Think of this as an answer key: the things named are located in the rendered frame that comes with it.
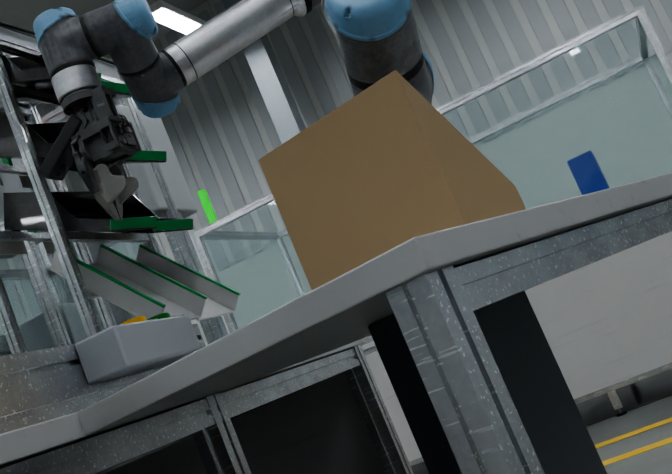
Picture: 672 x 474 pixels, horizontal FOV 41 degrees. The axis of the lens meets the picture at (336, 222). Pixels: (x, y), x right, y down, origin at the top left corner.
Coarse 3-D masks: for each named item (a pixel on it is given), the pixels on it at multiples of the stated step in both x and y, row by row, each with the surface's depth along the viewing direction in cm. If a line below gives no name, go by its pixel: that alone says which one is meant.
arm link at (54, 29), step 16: (48, 16) 146; (64, 16) 147; (48, 32) 146; (64, 32) 146; (80, 32) 146; (48, 48) 146; (64, 48) 146; (80, 48) 146; (48, 64) 146; (64, 64) 145; (80, 64) 147
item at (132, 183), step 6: (114, 168) 147; (120, 168) 147; (114, 174) 147; (120, 174) 147; (126, 180) 147; (132, 180) 146; (126, 186) 146; (132, 186) 146; (138, 186) 146; (126, 192) 146; (132, 192) 146; (120, 198) 147; (126, 198) 146; (114, 204) 146; (120, 204) 147; (120, 210) 146; (120, 216) 145
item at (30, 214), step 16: (16, 192) 182; (32, 192) 175; (64, 192) 188; (80, 192) 186; (16, 208) 177; (32, 208) 175; (64, 208) 171; (80, 208) 186; (96, 208) 184; (16, 224) 178; (32, 224) 176; (64, 224) 172; (80, 224) 170; (96, 224) 168; (112, 224) 166; (128, 224) 170; (144, 224) 174
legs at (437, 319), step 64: (512, 256) 86; (576, 256) 95; (384, 320) 121; (448, 320) 74; (512, 320) 120; (448, 384) 75; (512, 384) 114; (448, 448) 117; (512, 448) 73; (576, 448) 118
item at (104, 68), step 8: (0, 32) 274; (8, 32) 278; (16, 32) 282; (16, 40) 280; (24, 40) 285; (32, 40) 289; (96, 64) 322; (104, 64) 328; (104, 72) 325; (112, 72) 331
